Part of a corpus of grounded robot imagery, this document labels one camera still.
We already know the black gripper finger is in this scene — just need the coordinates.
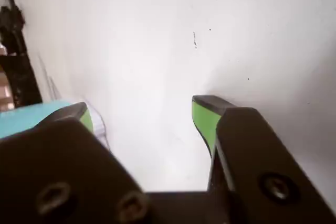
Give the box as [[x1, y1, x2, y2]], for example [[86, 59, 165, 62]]
[[0, 101, 158, 224], [192, 94, 336, 224]]

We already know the teal whale-shaped bin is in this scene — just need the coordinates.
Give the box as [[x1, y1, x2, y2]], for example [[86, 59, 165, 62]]
[[0, 98, 112, 153]]

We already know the dark office chair base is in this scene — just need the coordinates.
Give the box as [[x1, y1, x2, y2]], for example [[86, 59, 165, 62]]
[[0, 0, 43, 112]]

